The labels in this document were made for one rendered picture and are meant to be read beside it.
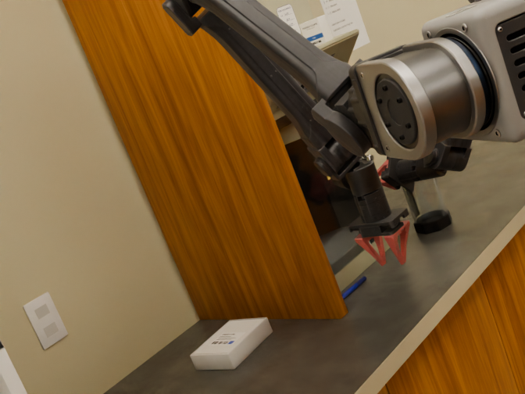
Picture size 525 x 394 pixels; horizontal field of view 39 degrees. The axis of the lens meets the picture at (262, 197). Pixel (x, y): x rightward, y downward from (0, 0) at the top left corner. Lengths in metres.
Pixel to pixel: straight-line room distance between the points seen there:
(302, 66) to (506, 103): 0.33
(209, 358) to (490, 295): 0.69
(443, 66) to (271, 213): 0.88
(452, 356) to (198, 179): 0.70
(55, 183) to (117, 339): 0.42
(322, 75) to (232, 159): 0.64
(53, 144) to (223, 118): 0.44
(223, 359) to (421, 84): 0.98
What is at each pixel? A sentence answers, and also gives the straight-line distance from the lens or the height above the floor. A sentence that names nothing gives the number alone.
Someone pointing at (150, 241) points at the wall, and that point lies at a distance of 1.96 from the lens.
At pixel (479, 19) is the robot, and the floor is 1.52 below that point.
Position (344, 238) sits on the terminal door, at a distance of 1.82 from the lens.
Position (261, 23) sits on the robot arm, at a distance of 1.10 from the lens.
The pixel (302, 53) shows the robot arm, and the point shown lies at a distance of 1.07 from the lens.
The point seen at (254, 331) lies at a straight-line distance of 1.69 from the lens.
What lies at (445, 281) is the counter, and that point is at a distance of 1.68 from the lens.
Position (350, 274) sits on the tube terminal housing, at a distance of 1.85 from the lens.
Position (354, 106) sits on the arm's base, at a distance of 0.96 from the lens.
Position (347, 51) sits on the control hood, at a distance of 1.84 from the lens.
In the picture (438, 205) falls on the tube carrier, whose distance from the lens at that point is 1.99.
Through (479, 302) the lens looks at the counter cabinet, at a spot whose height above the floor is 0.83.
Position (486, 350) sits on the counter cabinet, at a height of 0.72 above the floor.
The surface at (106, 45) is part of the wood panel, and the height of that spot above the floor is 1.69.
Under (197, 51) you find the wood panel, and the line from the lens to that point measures 1.62.
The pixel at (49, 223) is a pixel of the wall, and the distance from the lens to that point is 1.81.
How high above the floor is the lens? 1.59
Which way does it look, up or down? 12 degrees down
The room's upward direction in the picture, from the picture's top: 22 degrees counter-clockwise
